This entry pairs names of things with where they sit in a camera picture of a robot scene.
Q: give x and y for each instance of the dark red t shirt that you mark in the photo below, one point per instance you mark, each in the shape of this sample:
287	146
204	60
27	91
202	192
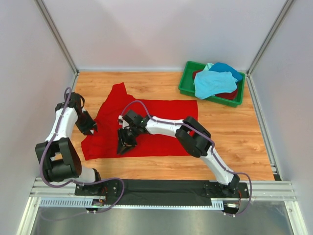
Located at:
210	83

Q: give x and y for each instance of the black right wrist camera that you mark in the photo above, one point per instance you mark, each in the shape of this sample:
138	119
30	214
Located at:
132	119

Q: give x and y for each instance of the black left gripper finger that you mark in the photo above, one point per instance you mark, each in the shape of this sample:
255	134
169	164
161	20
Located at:
94	127
88	132

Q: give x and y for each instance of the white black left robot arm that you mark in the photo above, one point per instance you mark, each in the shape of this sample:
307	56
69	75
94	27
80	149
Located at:
59	162

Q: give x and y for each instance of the green plastic bin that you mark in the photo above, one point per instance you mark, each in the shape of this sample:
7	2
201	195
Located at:
186	85

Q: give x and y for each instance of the light blue t shirt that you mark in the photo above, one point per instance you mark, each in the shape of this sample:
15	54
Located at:
219	79

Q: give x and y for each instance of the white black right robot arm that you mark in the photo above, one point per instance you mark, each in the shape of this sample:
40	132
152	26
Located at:
192	136

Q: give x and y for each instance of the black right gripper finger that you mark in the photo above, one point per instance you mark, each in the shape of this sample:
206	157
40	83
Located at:
121	147
127	148

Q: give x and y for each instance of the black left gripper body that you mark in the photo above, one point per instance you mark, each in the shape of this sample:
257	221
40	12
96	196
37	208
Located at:
84	122

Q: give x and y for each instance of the right aluminium corner post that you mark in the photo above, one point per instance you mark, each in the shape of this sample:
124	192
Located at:
273	30

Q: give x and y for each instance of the aluminium corner post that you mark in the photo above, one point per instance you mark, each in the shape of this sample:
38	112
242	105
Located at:
55	32
273	30

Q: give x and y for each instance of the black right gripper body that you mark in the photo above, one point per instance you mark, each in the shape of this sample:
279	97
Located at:
129	135

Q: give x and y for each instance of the grey slotted cable duct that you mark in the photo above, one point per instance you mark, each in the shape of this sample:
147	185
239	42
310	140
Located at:
90	203

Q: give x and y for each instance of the left aluminium corner post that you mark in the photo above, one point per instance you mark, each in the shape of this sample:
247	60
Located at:
55	32

